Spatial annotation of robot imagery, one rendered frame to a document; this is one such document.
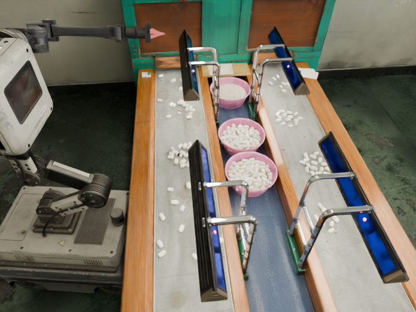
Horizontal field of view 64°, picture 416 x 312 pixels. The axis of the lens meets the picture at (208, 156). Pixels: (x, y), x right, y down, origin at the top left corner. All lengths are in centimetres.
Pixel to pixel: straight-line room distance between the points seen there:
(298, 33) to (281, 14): 20
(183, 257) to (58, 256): 74
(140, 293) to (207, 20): 168
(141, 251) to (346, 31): 299
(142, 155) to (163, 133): 22
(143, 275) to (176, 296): 15
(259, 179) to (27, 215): 128
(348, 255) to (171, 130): 112
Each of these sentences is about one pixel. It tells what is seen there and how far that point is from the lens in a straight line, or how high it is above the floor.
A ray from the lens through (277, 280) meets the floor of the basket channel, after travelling 152.
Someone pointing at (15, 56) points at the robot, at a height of 144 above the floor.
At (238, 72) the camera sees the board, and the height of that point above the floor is 78.
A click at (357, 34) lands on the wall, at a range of 384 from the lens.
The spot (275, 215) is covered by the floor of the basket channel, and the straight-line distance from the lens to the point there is 168.
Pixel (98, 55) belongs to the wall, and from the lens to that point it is 345.
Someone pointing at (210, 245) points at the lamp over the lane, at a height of 111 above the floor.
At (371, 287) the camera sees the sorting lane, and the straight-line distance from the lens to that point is 156.
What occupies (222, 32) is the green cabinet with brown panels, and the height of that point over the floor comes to 100.
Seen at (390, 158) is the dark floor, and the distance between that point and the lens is 324.
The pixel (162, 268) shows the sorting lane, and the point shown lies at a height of 74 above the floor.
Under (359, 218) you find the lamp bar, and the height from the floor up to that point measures 107.
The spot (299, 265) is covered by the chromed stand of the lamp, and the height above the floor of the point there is 73.
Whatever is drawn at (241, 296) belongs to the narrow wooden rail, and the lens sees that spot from 138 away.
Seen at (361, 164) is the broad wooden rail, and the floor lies 76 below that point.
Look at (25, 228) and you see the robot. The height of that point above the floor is 47.
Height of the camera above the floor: 204
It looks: 46 degrees down
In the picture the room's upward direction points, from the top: 1 degrees clockwise
